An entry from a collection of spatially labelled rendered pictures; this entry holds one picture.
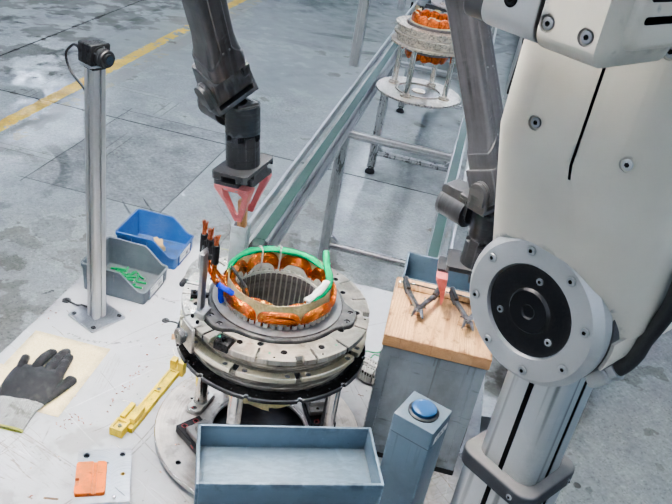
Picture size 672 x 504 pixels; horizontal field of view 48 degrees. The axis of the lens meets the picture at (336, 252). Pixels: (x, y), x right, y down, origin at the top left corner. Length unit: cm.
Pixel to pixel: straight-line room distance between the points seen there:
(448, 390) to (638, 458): 171
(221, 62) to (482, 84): 41
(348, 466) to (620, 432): 206
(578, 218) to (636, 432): 247
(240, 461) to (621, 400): 233
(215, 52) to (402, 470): 71
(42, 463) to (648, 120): 114
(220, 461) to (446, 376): 45
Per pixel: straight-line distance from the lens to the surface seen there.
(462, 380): 135
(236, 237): 131
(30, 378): 157
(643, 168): 63
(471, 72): 123
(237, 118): 120
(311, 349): 119
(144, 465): 142
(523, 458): 93
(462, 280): 158
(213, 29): 107
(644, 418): 321
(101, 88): 149
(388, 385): 137
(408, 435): 121
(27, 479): 142
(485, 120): 123
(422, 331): 133
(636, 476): 293
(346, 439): 112
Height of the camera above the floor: 182
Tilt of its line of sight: 30 degrees down
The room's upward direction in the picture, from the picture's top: 10 degrees clockwise
